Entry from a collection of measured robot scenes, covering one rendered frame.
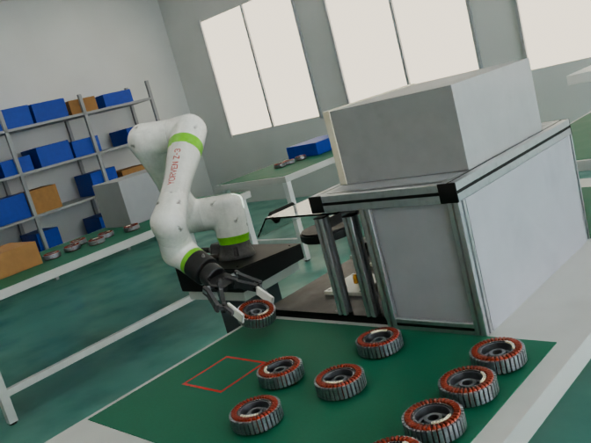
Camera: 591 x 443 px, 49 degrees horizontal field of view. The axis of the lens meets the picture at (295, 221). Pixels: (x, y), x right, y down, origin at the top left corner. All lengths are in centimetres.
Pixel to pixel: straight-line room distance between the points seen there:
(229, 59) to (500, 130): 760
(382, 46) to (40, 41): 428
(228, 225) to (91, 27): 714
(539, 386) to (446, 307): 36
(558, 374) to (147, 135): 152
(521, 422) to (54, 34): 840
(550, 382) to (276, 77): 749
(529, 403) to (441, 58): 603
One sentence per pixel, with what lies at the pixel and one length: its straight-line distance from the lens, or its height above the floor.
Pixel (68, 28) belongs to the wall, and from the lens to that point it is 927.
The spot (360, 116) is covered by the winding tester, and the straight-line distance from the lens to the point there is 170.
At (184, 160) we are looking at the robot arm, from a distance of 213.
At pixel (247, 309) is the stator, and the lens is 191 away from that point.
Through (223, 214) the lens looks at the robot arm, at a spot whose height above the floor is 101.
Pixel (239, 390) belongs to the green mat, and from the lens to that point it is 161.
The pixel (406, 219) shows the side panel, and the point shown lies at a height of 104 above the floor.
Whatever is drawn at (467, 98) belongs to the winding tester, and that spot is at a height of 127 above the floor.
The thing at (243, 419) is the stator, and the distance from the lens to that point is 139.
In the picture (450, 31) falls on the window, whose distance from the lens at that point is 705.
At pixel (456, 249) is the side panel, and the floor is 96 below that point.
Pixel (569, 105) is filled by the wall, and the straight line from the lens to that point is 666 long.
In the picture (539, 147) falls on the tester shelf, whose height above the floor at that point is 109.
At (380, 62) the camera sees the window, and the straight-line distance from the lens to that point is 754.
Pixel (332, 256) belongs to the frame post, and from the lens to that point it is 177.
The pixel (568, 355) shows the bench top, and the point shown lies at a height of 75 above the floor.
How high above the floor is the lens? 140
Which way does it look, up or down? 11 degrees down
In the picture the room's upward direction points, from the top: 15 degrees counter-clockwise
